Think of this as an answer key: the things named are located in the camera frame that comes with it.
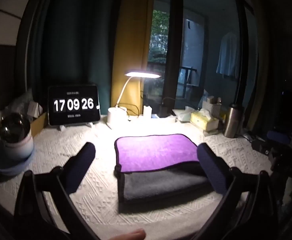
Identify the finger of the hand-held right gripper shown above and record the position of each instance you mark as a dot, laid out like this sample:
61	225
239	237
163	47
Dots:
278	136

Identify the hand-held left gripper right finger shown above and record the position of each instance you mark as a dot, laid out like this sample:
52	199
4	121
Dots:
212	167

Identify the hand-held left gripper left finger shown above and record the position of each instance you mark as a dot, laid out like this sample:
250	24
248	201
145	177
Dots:
79	167

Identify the purple and grey towel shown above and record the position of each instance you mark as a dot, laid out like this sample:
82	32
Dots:
155	155

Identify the person's left hand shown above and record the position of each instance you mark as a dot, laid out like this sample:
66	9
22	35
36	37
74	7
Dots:
132	235

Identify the white knitted tablecloth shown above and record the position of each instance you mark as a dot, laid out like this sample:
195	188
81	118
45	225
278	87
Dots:
93	180

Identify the white tablet stand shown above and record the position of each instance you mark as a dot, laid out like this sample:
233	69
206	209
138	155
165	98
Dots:
74	126

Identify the yellow tissue box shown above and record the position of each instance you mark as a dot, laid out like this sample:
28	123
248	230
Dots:
204	121

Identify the stainless steel flask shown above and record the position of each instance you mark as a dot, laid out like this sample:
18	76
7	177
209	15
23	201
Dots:
232	121

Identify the white tissue pack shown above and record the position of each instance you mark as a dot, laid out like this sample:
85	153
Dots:
185	115

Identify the white woven basket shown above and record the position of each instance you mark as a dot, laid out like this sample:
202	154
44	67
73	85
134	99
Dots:
212	107

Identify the cardboard box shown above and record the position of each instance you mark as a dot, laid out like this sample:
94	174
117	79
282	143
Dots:
37	125

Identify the tablet showing clock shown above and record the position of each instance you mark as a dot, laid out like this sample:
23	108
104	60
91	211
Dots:
73	104

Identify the white desk lamp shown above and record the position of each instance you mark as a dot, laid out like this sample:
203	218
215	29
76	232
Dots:
118	112

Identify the small white box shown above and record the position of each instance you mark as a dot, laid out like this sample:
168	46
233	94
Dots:
33	110

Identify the small white cup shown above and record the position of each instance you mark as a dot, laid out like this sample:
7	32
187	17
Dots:
147	111

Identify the clear plastic bag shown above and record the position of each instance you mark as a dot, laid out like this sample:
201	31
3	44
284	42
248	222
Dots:
18	102

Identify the hanging white shirt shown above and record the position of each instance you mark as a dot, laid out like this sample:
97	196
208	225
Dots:
229	55

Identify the dark green curtain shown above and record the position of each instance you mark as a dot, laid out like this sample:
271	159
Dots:
73	35

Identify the yellow curtain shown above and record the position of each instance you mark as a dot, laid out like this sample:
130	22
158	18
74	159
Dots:
132	37

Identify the dark window frame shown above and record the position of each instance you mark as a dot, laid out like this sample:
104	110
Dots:
174	40

